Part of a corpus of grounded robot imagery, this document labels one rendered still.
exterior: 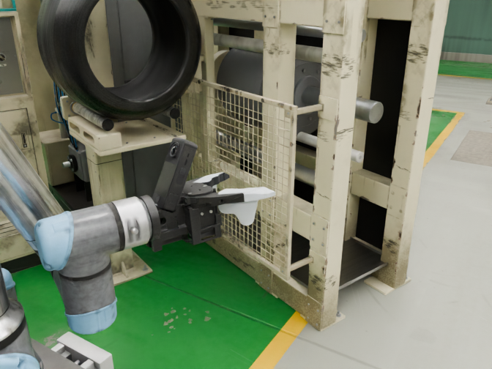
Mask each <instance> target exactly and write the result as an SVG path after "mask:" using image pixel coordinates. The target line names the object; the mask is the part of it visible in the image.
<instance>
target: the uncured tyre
mask: <svg viewBox="0 0 492 369"><path fill-rule="evenodd" d="M98 1H99V0H42V3H41V6H40V10H39V14H38V18H37V43H38V48H39V51H40V56H41V59H42V62H43V64H44V66H45V68H46V70H47V72H48V74H49V76H50V77H51V78H52V80H53V82H54V83H55V84H56V85H57V86H58V87H59V88H60V89H61V90H62V91H63V92H64V93H65V94H66V95H67V96H68V97H69V98H71V99H72V100H74V101H76V102H77V103H79V104H81V105H82V106H84V107H86V108H88V109H89V110H91V111H94V112H95V113H98V114H99V115H101V116H105V117H108V118H110V119H117V120H125V121H131V120H139V119H146V118H149V117H152V116H155V115H158V114H159V113H162V112H163V111H165V110H167V109H168V108H170V107H171V106H172V105H173V104H174V103H176V102H177V101H178V100H179V99H180V98H181V96H182V95H183V94H184V93H185V92H186V91H187V89H188V87H189V86H190V84H191V82H192V80H193V78H194V76H195V73H196V70H197V68H198V63H199V60H200V55H201V28H200V24H199V20H198V16H197V13H196V11H195V7H194V6H193V3H192V1H191V0H138V2H139V3H140V4H141V6H142V7H143V8H144V10H145V11H146V14H147V15H148V18H149V21H150V24H151V27H152V51H151V53H150V57H149V60H148V62H147V63H146V66H145V67H144V68H143V69H142V71H141V72H140V73H139V74H138V75H137V76H136V77H135V78H134V79H132V80H131V81H129V82H128V83H125V84H123V85H121V86H115V87H104V86H103V85H102V84H101V83H100V82H99V81H98V80H97V78H96V77H95V75H94V73H93V72H92V69H91V67H90V66H89V63H88V60H87V57H86V50H85V32H86V25H87V22H88V19H89V16H90V15H91V13H92V10H93V9H94V7H95V5H96V4H97V2H98Z"/></svg>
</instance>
